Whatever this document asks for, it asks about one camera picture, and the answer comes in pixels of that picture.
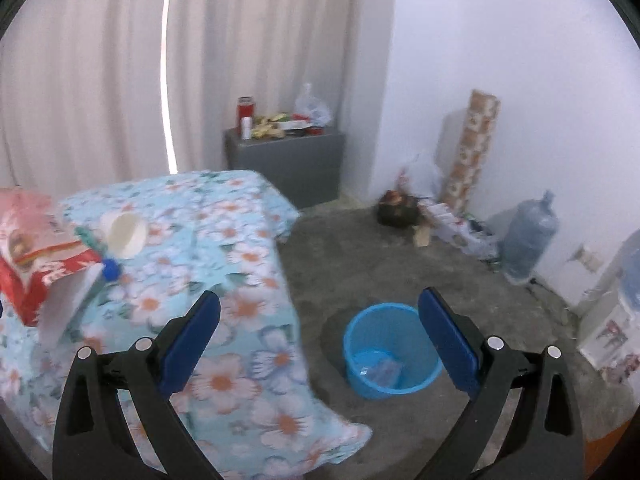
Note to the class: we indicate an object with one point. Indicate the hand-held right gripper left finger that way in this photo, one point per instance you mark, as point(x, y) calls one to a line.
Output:
point(190, 345)

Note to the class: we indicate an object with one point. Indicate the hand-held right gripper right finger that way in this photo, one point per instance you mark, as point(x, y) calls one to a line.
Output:
point(447, 340)

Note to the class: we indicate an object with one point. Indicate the blue plastic bucket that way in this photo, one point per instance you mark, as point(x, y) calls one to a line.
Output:
point(370, 325)

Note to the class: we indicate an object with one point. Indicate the clear plastic wrapper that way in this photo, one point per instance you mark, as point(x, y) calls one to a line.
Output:
point(382, 371)

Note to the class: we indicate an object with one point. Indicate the floral light blue tablecloth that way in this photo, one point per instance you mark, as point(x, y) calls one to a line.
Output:
point(235, 280)

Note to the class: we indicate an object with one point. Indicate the small cardboard piece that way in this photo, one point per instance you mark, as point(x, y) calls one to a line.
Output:
point(421, 234)

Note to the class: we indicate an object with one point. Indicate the white paper cup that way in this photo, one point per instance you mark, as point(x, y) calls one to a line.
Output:
point(125, 235)

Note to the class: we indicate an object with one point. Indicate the large blue water jug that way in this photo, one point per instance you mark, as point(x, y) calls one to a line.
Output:
point(530, 240)

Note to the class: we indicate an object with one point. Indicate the black bag with items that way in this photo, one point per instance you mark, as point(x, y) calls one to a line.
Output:
point(397, 210)

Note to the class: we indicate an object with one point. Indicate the crumpled green wrapper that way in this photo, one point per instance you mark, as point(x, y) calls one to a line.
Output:
point(87, 240)

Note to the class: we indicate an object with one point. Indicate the white plastic bag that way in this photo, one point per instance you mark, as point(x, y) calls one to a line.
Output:
point(422, 172)

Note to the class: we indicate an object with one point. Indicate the red snack bag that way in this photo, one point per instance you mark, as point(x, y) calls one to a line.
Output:
point(30, 245)

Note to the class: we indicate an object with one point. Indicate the patterned wrapping paper roll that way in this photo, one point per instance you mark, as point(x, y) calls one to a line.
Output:
point(472, 150)

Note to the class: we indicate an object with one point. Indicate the grey cabinet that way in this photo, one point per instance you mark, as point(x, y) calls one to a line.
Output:
point(295, 160)

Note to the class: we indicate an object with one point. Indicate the small white bottle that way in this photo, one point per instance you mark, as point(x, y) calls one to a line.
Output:
point(246, 129)

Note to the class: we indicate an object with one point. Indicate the pile of snack packets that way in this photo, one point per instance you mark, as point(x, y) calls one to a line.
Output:
point(272, 126)

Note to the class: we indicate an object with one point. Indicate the red can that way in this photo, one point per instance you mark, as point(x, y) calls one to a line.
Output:
point(245, 107)

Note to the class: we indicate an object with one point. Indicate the clear plastic bag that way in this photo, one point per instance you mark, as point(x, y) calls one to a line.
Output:
point(312, 105)

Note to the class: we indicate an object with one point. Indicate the cream curtain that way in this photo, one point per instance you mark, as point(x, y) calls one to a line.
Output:
point(100, 60)

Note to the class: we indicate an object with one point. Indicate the wall socket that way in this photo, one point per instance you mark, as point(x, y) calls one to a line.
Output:
point(587, 257)

